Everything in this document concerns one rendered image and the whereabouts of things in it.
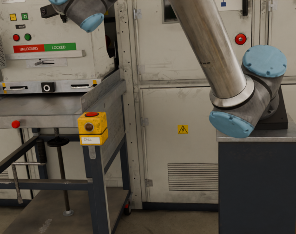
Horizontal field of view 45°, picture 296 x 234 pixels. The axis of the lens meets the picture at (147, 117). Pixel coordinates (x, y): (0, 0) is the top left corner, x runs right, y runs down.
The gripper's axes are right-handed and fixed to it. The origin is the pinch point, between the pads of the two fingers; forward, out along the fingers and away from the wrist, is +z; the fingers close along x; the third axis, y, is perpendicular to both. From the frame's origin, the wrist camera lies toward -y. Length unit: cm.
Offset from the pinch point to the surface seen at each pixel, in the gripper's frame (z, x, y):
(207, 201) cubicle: 46, -106, 69
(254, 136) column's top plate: -39, -59, 70
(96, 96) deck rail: -5.0, -38.1, 10.9
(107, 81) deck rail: 12.9, -30.5, 16.1
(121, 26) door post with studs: 31.1, 0.7, 26.1
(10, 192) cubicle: 77, -94, -56
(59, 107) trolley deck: -8.9, -41.3, -5.5
